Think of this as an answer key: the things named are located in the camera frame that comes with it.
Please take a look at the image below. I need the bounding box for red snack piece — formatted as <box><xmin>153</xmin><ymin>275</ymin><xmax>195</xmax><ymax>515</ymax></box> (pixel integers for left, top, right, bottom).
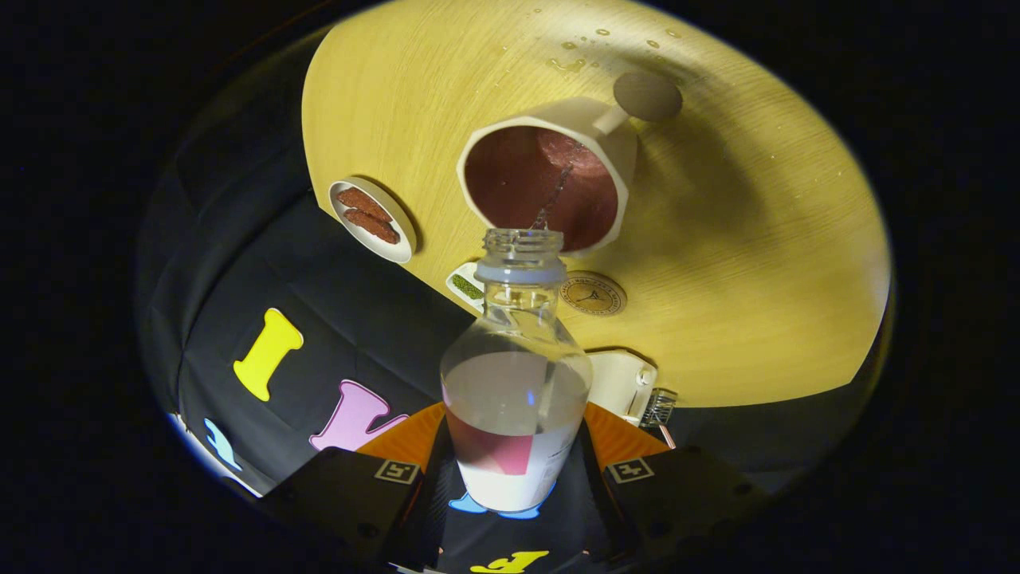
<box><xmin>344</xmin><ymin>209</ymin><xmax>401</xmax><ymax>245</ymax></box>
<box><xmin>336</xmin><ymin>187</ymin><xmax>393</xmax><ymax>222</ymax></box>

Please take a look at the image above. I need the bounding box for clear juice bottle red label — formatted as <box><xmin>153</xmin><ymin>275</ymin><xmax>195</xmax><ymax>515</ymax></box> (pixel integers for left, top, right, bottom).
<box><xmin>440</xmin><ymin>228</ymin><xmax>594</xmax><ymax>513</ymax></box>

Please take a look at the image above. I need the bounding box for white toaster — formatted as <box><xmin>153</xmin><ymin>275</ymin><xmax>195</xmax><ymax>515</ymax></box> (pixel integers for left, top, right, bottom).
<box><xmin>586</xmin><ymin>349</ymin><xmax>659</xmax><ymax>423</ymax></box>

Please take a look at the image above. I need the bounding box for wooden table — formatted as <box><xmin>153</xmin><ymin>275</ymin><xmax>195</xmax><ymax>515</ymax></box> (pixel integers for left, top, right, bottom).
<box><xmin>301</xmin><ymin>0</ymin><xmax>892</xmax><ymax>409</ymax></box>

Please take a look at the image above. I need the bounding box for metal wire holder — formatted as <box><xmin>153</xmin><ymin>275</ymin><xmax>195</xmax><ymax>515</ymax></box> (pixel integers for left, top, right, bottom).
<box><xmin>639</xmin><ymin>387</ymin><xmax>678</xmax><ymax>429</ymax></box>

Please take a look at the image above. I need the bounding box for white divided dish with beans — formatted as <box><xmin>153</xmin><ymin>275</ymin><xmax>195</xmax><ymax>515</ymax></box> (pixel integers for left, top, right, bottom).
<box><xmin>445</xmin><ymin>261</ymin><xmax>487</xmax><ymax>313</ymax></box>

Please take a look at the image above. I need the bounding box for round cork coaster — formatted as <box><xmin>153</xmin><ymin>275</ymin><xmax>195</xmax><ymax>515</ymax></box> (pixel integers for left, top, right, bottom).
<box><xmin>559</xmin><ymin>271</ymin><xmax>628</xmax><ymax>317</ymax></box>

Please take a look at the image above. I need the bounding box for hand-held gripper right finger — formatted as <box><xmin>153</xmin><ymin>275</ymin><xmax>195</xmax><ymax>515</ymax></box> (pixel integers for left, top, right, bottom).
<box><xmin>567</xmin><ymin>401</ymin><xmax>772</xmax><ymax>568</ymax></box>

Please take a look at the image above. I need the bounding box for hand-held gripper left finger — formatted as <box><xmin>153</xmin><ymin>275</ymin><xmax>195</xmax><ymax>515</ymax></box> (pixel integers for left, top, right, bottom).
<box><xmin>255</xmin><ymin>401</ymin><xmax>457</xmax><ymax>571</ymax></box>

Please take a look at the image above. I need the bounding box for beige cup with handle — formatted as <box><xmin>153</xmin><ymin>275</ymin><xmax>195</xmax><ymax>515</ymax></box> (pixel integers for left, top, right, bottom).
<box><xmin>456</xmin><ymin>72</ymin><xmax>684</xmax><ymax>258</ymax></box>

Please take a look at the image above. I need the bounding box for white oval plate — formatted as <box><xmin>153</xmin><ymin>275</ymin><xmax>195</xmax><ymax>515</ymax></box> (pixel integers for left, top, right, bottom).
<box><xmin>328</xmin><ymin>176</ymin><xmax>418</xmax><ymax>265</ymax></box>

